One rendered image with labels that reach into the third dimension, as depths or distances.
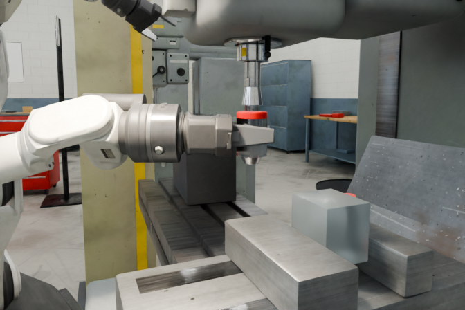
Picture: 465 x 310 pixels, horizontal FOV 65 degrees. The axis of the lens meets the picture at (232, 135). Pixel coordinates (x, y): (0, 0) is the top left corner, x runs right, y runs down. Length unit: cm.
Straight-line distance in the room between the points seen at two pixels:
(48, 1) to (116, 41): 760
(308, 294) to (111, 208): 206
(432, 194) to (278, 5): 44
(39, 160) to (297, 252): 37
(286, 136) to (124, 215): 585
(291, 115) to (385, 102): 699
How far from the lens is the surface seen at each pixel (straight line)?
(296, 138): 793
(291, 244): 36
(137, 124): 52
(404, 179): 78
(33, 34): 970
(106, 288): 71
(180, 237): 67
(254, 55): 53
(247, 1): 45
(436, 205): 72
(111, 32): 225
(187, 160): 83
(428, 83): 79
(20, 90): 965
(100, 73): 223
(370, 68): 90
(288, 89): 777
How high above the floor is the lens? 123
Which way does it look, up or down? 6 degrees down
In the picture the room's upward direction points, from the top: straight up
